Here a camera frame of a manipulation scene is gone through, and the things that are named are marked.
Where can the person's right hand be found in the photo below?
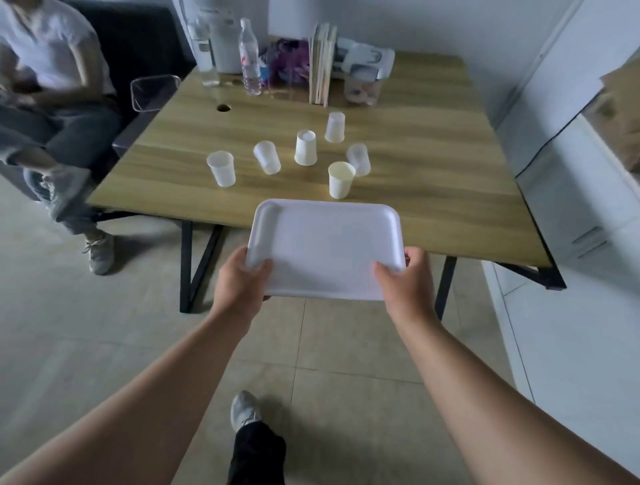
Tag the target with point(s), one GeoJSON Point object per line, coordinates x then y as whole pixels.
{"type": "Point", "coordinates": [412, 295]}

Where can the person's left hand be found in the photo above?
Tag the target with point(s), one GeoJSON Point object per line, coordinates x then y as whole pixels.
{"type": "Point", "coordinates": [237, 290]}

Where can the person's right thumb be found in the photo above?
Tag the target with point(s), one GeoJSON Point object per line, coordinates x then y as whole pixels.
{"type": "Point", "coordinates": [387, 272]}

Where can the person's left thumb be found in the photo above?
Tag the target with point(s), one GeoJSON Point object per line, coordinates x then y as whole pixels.
{"type": "Point", "coordinates": [260, 270]}

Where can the white plastic tray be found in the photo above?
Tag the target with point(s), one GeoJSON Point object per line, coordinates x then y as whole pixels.
{"type": "Point", "coordinates": [325, 250]}

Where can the person's left forearm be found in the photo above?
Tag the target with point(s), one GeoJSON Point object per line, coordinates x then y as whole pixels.
{"type": "Point", "coordinates": [130, 414]}

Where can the person's right forearm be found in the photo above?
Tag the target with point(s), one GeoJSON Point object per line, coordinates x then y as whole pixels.
{"type": "Point", "coordinates": [500, 409]}

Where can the white paper cup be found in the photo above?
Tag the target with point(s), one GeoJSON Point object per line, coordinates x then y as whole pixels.
{"type": "Point", "coordinates": [341, 181]}
{"type": "Point", "coordinates": [305, 148]}
{"type": "Point", "coordinates": [335, 127]}

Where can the person's grey shoe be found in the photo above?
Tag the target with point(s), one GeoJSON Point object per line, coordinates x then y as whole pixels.
{"type": "Point", "coordinates": [100, 254]}
{"type": "Point", "coordinates": [244, 407]}

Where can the person's black trouser leg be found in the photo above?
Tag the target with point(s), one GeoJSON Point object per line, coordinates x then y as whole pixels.
{"type": "Point", "coordinates": [256, 457]}

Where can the white cabinet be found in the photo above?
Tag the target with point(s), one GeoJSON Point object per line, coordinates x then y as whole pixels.
{"type": "Point", "coordinates": [575, 225]}

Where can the clear container with white lid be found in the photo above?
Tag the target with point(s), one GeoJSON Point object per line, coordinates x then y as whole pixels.
{"type": "Point", "coordinates": [365, 70]}

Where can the clear acrylic box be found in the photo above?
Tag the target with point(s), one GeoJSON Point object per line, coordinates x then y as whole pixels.
{"type": "Point", "coordinates": [155, 92]}

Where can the purple plastic bag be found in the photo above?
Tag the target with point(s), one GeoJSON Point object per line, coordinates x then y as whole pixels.
{"type": "Point", "coordinates": [287, 60]}

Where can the red label water bottle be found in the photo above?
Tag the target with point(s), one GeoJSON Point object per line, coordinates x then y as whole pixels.
{"type": "Point", "coordinates": [250, 57]}

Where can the upright stack of books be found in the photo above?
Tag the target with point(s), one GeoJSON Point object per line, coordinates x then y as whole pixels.
{"type": "Point", "coordinates": [322, 65]}

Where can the white water jug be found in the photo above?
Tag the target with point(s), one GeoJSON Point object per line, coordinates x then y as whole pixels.
{"type": "Point", "coordinates": [225, 35]}

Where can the dark upholstered chair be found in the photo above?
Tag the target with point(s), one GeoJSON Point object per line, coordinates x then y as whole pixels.
{"type": "Point", "coordinates": [145, 45]}

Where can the brown cardboard box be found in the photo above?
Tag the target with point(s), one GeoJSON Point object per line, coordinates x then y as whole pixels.
{"type": "Point", "coordinates": [620, 115]}

